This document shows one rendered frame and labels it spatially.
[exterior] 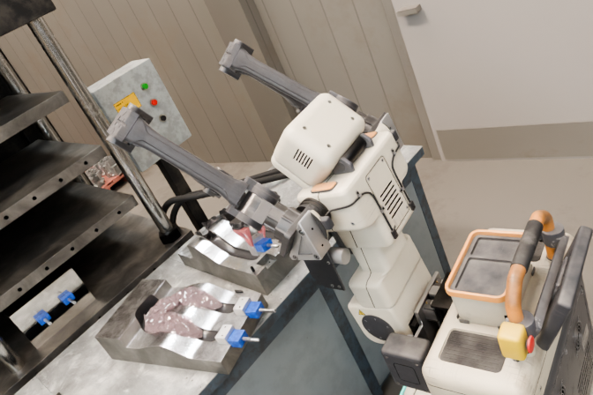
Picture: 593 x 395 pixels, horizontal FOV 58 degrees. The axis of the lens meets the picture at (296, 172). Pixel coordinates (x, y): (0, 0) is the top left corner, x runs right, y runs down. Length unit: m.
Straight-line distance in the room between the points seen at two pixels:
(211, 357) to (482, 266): 0.78
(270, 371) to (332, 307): 0.32
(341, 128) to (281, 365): 0.89
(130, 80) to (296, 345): 1.29
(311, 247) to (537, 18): 2.06
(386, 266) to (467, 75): 1.95
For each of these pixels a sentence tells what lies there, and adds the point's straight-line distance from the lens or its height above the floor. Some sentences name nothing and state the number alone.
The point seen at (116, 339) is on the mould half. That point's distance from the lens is 1.84.
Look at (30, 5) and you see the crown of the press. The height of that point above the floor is 1.85.
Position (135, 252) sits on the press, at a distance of 2.51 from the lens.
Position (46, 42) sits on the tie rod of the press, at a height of 1.72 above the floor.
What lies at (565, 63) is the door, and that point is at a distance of 3.10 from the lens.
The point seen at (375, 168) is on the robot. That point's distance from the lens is 1.35.
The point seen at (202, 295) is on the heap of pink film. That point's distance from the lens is 1.77.
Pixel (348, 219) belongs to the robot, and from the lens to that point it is 1.29.
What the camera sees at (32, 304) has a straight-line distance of 2.29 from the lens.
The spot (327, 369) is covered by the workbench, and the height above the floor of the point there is 0.38.
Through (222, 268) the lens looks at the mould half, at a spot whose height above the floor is 0.87.
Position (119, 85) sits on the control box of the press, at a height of 1.44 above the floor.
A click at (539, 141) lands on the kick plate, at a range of 3.36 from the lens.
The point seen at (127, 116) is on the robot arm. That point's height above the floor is 1.56.
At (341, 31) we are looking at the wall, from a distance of 3.52.
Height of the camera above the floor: 1.86
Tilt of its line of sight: 26 degrees down
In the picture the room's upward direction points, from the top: 25 degrees counter-clockwise
